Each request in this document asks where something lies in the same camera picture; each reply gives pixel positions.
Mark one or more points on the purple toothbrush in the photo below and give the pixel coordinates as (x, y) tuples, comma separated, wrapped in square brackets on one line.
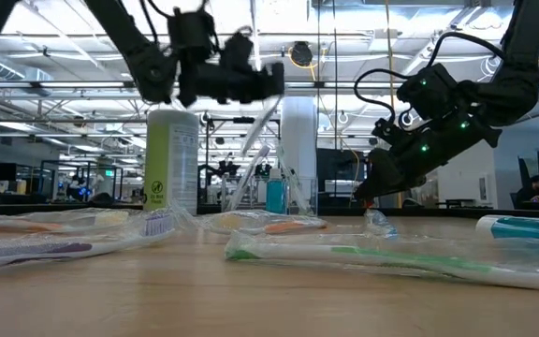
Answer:
[(54, 248)]

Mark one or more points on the orange toothbrush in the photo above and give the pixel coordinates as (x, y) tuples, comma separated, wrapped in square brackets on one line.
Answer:
[(288, 227), (26, 227)]

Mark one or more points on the clear acrylic organizer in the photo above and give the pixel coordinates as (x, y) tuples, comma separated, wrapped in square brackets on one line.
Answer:
[(257, 199)]

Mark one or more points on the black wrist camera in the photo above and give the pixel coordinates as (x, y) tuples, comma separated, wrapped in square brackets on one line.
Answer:
[(237, 51), (386, 131)]

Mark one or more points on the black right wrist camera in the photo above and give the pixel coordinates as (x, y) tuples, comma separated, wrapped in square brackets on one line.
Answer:
[(386, 131)]

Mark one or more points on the black machine cabinet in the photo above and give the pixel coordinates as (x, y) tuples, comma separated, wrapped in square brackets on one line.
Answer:
[(339, 173)]

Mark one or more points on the white toothbrush in clear wrapper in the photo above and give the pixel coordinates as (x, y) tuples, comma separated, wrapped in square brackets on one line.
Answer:
[(248, 178)]

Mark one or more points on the green exit sign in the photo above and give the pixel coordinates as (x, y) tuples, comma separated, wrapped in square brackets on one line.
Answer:
[(109, 172)]

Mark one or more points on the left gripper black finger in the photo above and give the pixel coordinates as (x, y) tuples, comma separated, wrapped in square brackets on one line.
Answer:
[(276, 79)]

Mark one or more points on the teal packaged toothbrush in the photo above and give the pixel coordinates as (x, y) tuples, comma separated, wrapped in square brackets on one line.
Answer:
[(531, 229)]

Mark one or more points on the clear toothbrush holder cup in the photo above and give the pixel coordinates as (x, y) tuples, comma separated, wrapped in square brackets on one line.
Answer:
[(243, 120)]

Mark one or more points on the black office chair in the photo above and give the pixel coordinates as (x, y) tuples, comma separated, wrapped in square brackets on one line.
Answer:
[(523, 168)]

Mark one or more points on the white green toothbrush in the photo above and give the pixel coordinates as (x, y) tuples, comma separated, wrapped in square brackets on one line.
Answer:
[(260, 124)]

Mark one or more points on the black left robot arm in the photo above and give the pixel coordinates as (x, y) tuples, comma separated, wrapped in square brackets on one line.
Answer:
[(152, 75)]

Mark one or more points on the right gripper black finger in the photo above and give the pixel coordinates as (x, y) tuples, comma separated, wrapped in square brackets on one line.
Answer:
[(377, 192)]

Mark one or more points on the white building pillar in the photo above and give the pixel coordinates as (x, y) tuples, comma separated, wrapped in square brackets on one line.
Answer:
[(300, 131)]

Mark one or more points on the green white wipes canister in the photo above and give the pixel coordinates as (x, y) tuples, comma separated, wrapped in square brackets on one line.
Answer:
[(171, 159)]

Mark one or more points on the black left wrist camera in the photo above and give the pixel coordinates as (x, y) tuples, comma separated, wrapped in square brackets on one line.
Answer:
[(237, 51)]

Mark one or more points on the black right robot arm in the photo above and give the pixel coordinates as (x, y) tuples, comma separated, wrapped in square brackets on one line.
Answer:
[(517, 84)]

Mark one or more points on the person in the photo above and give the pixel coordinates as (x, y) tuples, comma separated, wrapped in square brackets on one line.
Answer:
[(529, 194)]

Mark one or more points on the silver ventilation duct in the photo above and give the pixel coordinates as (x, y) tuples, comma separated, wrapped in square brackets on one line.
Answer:
[(3, 68)]

